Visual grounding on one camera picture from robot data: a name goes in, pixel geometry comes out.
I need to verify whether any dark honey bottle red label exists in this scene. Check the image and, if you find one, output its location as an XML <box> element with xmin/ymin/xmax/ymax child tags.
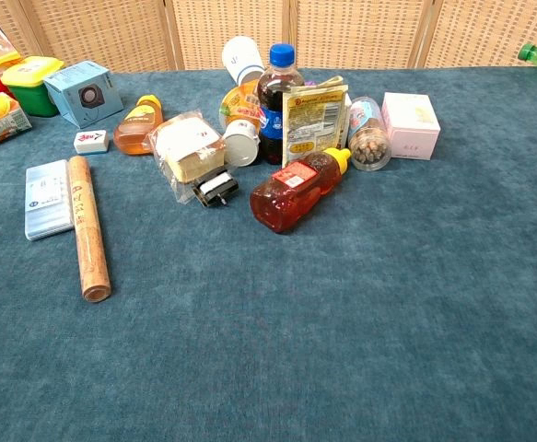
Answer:
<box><xmin>250</xmin><ymin>146</ymin><xmax>353</xmax><ymax>235</ymax></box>

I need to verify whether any black power adapter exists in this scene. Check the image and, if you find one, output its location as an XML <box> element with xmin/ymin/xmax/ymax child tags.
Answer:
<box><xmin>192</xmin><ymin>169</ymin><xmax>240</xmax><ymax>209</ymax></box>

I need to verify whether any small white jar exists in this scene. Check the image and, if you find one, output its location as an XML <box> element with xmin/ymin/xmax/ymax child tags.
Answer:
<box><xmin>222</xmin><ymin>118</ymin><xmax>262</xmax><ymax>168</ymax></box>

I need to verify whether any blue table cloth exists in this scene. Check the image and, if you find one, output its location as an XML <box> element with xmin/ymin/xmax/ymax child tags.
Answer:
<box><xmin>0</xmin><ymin>66</ymin><xmax>537</xmax><ymax>442</ymax></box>

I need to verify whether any bread in clear plastic bag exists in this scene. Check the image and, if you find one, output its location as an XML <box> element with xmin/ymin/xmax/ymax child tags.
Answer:
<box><xmin>147</xmin><ymin>109</ymin><xmax>239</xmax><ymax>204</ymax></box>

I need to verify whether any yellow seasoning sachet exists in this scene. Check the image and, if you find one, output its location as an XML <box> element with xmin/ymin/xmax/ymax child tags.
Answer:
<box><xmin>281</xmin><ymin>76</ymin><xmax>350</xmax><ymax>169</ymax></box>

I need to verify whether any orange jelly cup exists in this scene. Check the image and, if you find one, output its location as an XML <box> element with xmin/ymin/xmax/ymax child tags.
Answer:
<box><xmin>220</xmin><ymin>77</ymin><xmax>263</xmax><ymax>130</ymax></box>

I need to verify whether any cola bottle blue cap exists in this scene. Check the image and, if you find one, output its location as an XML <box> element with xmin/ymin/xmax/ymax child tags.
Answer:
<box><xmin>256</xmin><ymin>43</ymin><xmax>306</xmax><ymax>166</ymax></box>

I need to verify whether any clear snack jar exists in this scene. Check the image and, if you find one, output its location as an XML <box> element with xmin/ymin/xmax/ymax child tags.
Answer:
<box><xmin>347</xmin><ymin>96</ymin><xmax>392</xmax><ymax>172</ymax></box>

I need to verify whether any light honey bottle yellow cap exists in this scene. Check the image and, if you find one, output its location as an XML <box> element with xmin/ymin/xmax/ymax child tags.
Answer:
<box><xmin>112</xmin><ymin>94</ymin><xmax>165</xmax><ymax>157</ymax></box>

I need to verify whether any white paper cup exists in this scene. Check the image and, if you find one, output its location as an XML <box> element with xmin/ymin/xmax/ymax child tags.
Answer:
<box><xmin>221</xmin><ymin>35</ymin><xmax>265</xmax><ymax>87</ymax></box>

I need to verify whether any pink white box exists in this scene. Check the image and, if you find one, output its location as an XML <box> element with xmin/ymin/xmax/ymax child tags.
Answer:
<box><xmin>381</xmin><ymin>91</ymin><xmax>442</xmax><ymax>161</ymax></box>

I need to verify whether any white mahjong tile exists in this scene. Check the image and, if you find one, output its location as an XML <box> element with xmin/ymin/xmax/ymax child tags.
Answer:
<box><xmin>73</xmin><ymin>129</ymin><xmax>111</xmax><ymax>155</ymax></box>

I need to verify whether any woven bamboo folding screen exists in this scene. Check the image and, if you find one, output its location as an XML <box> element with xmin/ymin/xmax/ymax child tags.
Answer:
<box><xmin>0</xmin><ymin>0</ymin><xmax>537</xmax><ymax>74</ymax></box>

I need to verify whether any light blue speaker box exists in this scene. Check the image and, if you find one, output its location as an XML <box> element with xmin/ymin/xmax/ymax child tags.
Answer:
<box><xmin>42</xmin><ymin>60</ymin><xmax>125</xmax><ymax>130</ymax></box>

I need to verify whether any blue white tissue pack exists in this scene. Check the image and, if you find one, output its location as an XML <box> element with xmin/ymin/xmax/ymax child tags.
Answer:
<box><xmin>24</xmin><ymin>158</ymin><xmax>75</xmax><ymax>242</ymax></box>

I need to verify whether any green container yellow lid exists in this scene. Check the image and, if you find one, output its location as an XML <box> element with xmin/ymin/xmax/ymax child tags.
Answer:
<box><xmin>0</xmin><ymin>55</ymin><xmax>65</xmax><ymax>118</ymax></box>

